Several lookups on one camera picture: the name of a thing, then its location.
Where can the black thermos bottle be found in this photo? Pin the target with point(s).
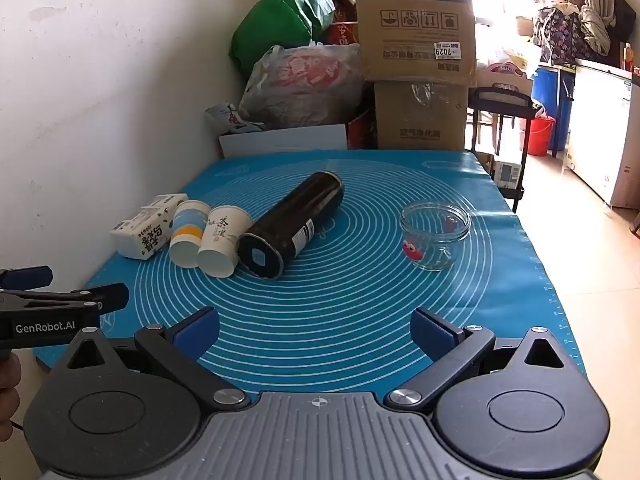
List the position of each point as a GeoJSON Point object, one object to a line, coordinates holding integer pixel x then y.
{"type": "Point", "coordinates": [295, 225]}

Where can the blue silicone ringed mat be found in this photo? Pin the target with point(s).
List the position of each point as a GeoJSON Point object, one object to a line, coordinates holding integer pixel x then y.
{"type": "Point", "coordinates": [350, 310]}

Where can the green plastic bag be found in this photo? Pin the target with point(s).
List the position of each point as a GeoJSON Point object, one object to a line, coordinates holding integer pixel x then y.
{"type": "Point", "coordinates": [275, 25]}

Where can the glass cup with red figure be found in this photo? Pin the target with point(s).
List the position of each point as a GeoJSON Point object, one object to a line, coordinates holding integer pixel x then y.
{"type": "Point", "coordinates": [436, 256]}

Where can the small white carton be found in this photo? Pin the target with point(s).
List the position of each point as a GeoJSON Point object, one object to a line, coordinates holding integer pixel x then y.
{"type": "Point", "coordinates": [507, 174]}

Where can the clear plastic bag red print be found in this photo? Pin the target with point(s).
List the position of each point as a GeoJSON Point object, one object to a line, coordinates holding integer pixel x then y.
{"type": "Point", "coordinates": [305, 85]}

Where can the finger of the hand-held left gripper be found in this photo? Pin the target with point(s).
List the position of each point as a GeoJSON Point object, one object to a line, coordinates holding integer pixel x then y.
{"type": "Point", "coordinates": [30, 276]}
{"type": "Point", "coordinates": [107, 296]}

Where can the white chest freezer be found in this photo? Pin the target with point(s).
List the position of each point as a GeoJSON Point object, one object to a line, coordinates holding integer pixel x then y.
{"type": "Point", "coordinates": [600, 130]}

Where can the white carton box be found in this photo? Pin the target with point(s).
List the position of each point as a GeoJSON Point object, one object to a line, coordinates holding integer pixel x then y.
{"type": "Point", "coordinates": [142, 232]}

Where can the orange bottle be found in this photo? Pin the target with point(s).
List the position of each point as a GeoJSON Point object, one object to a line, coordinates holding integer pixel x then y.
{"type": "Point", "coordinates": [626, 57]}

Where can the red plastic bucket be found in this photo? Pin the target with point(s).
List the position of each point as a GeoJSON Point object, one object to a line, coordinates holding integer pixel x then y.
{"type": "Point", "coordinates": [537, 135]}

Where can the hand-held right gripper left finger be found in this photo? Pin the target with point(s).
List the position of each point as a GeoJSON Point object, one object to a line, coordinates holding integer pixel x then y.
{"type": "Point", "coordinates": [196, 332]}

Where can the blue plastic barrel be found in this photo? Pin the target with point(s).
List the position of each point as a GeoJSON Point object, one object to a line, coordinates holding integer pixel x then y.
{"type": "Point", "coordinates": [547, 95]}

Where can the crumpled white printed packet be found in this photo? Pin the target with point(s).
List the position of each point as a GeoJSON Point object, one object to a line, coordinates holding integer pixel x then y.
{"type": "Point", "coordinates": [230, 117]}

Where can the black utility cart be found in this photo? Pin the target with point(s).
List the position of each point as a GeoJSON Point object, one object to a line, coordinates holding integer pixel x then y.
{"type": "Point", "coordinates": [500, 98]}

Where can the large taped cardboard box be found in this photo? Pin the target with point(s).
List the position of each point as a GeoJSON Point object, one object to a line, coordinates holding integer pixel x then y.
{"type": "Point", "coordinates": [415, 30]}

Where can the grey cloth bundle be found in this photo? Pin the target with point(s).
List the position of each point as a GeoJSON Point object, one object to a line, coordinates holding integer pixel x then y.
{"type": "Point", "coordinates": [595, 30]}

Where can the dark floral bag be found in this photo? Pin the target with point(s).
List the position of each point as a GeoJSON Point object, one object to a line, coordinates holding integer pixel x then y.
{"type": "Point", "coordinates": [562, 35]}

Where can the red carton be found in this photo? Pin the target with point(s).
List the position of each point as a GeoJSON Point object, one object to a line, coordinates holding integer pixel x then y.
{"type": "Point", "coordinates": [360, 132]}

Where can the blue orange striped paper cup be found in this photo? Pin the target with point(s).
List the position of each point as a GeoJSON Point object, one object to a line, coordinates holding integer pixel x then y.
{"type": "Point", "coordinates": [187, 232]}

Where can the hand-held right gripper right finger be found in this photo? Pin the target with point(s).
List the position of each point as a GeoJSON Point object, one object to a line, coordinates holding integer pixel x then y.
{"type": "Point", "coordinates": [434, 332]}

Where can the pale blue flat board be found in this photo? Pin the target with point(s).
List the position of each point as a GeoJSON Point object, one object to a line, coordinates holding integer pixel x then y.
{"type": "Point", "coordinates": [285, 141]}

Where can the white printed paper cup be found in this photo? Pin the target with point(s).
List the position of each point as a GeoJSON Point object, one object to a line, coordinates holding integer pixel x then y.
{"type": "Point", "coordinates": [221, 240]}

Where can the plain cardboard box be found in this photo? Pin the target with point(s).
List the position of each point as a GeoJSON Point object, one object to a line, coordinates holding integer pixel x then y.
{"type": "Point", "coordinates": [425, 120]}

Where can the person's left hand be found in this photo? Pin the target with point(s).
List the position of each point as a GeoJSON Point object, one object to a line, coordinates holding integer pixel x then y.
{"type": "Point", "coordinates": [7, 390]}

